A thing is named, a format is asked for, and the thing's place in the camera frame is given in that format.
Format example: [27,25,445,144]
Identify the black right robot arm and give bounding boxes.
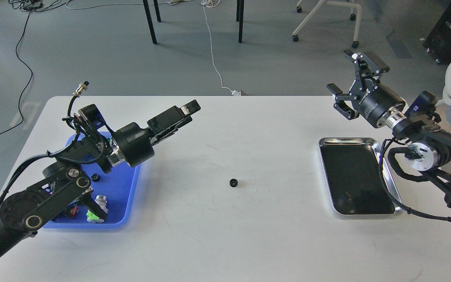
[327,50,451,222]

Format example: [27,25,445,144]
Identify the green white push button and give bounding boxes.
[87,195,108,224]

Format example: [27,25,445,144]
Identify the white floor cable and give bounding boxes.
[200,0,242,96]

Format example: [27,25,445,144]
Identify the small black gear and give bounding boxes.
[229,179,238,188]

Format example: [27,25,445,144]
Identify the blue plastic tray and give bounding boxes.
[43,132,146,230]

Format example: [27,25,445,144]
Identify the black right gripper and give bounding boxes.
[327,50,406,128]

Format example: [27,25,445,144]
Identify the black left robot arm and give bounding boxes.
[0,81,201,258]

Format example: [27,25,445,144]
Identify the silver metal tray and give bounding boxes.
[318,137,402,219]

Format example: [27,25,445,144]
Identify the black red switch part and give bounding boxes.
[61,204,79,219]

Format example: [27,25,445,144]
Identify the white rolling chair base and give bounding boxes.
[291,0,362,49]

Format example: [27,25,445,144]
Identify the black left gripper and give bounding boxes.
[108,99,202,167]

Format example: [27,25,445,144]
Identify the black table legs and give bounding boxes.
[141,0,245,45]

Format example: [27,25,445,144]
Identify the black floor cable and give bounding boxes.
[0,0,65,212]

